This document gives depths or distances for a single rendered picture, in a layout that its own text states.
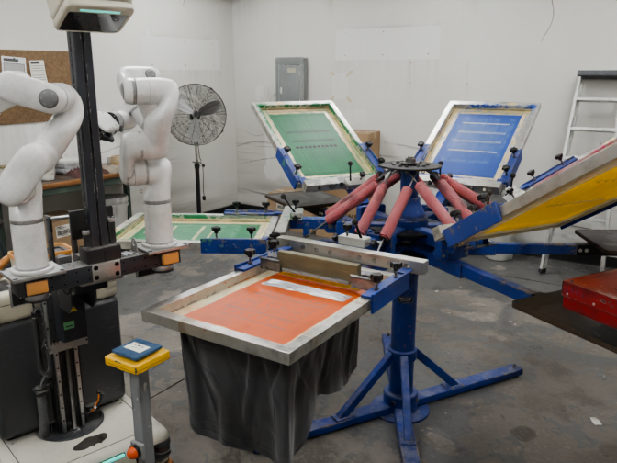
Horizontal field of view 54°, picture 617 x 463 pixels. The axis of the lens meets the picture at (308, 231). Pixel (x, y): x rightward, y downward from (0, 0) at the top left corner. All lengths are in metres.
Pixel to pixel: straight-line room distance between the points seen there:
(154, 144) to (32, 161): 0.40
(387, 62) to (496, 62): 1.14
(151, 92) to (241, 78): 5.69
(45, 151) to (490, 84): 4.94
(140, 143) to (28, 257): 0.49
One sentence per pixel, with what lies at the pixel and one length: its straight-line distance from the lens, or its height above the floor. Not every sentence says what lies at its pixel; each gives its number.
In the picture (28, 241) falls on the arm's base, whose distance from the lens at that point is 2.00.
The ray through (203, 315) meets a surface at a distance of 2.05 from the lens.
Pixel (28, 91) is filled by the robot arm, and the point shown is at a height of 1.68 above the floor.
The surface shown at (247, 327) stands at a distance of 1.94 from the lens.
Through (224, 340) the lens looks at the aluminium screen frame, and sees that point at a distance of 1.82.
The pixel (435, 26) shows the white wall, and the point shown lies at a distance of 6.44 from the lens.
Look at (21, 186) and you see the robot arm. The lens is 1.89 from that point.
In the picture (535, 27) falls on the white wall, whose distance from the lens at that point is 6.15.
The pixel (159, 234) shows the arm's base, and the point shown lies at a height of 1.18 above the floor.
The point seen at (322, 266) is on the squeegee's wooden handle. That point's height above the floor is 1.03.
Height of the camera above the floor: 1.73
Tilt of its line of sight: 15 degrees down
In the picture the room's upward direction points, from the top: straight up
